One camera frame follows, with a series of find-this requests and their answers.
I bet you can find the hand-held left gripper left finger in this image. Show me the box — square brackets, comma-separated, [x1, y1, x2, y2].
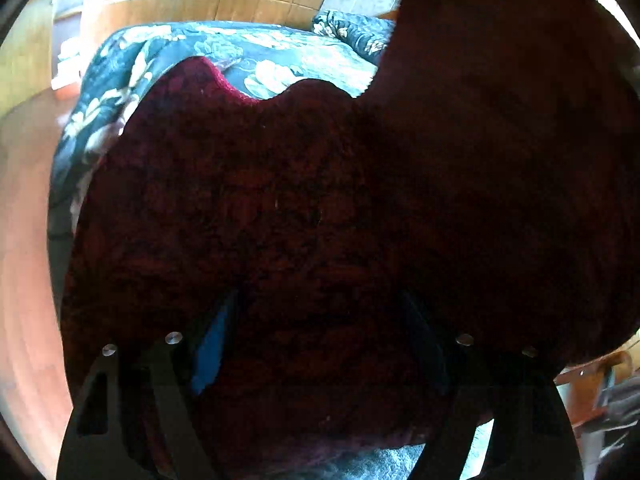
[55, 292, 241, 480]

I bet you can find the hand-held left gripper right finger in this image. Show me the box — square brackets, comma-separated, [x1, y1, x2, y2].
[404, 291, 586, 480]

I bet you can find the dark red knitted garment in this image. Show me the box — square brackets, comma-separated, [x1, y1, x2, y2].
[62, 0, 640, 476]

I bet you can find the light blue fleece cloth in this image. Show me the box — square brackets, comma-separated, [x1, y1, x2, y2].
[345, 422, 498, 480]

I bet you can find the wooden chair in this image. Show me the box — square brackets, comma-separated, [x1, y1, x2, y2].
[554, 349, 637, 427]

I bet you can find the grey cloth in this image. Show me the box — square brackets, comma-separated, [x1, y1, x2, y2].
[582, 372, 640, 461]

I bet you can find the floral blanket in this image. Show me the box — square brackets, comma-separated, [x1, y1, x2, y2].
[47, 21, 381, 281]

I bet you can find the floral pillow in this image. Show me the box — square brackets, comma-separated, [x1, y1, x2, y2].
[312, 9, 397, 66]

